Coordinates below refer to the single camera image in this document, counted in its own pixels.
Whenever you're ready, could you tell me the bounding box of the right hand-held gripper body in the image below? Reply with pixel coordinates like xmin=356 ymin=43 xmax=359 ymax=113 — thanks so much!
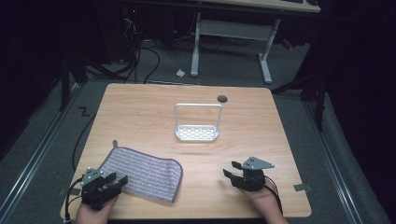
xmin=234 ymin=156 xmax=276 ymax=192

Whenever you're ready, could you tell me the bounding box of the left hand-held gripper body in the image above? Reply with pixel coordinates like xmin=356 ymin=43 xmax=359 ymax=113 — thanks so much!
xmin=80 ymin=167 xmax=122 ymax=212

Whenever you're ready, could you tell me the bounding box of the grey striped dish cloth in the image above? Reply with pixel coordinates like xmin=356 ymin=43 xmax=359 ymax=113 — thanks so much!
xmin=98 ymin=139 xmax=184 ymax=204

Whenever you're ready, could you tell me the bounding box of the person's left hand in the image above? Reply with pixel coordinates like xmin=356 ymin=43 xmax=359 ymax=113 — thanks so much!
xmin=75 ymin=194 xmax=120 ymax=224

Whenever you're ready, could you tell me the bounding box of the person's right hand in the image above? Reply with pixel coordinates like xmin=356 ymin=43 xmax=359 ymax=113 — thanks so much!
xmin=239 ymin=185 xmax=290 ymax=224

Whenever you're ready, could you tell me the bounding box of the grey tape piece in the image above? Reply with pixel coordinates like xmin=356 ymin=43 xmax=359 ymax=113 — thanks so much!
xmin=292 ymin=183 xmax=313 ymax=192
xmin=57 ymin=187 xmax=82 ymax=197

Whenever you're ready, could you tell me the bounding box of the black metal stand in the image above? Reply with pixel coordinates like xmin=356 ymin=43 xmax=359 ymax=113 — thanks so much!
xmin=270 ymin=73 xmax=329 ymax=133
xmin=58 ymin=54 xmax=89 ymax=112

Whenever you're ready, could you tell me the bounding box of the white framed desk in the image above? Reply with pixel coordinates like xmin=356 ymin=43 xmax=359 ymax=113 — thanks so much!
xmin=190 ymin=0 xmax=322 ymax=85

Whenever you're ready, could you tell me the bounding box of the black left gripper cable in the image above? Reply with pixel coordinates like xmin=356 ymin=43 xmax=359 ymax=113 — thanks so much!
xmin=63 ymin=176 xmax=85 ymax=224

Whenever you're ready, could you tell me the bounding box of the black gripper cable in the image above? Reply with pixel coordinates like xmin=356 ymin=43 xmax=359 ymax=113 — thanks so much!
xmin=263 ymin=175 xmax=285 ymax=217
xmin=63 ymin=176 xmax=85 ymax=224

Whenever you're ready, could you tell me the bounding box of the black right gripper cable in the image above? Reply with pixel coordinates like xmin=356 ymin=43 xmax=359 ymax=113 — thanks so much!
xmin=263 ymin=175 xmax=285 ymax=217

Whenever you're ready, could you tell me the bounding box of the black cable on floor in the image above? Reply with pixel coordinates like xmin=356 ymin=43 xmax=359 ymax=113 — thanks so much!
xmin=71 ymin=113 xmax=98 ymax=173

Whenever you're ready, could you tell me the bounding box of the white wire rack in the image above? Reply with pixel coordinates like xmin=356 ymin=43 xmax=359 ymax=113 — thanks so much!
xmin=174 ymin=103 xmax=224 ymax=143

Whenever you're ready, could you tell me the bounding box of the metal floor rail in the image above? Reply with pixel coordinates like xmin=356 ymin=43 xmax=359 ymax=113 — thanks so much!
xmin=303 ymin=98 xmax=364 ymax=224
xmin=0 ymin=83 xmax=82 ymax=217

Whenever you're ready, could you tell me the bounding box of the bundle of black floor cables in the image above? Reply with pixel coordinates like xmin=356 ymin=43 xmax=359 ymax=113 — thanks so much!
xmin=116 ymin=17 xmax=162 ymax=85

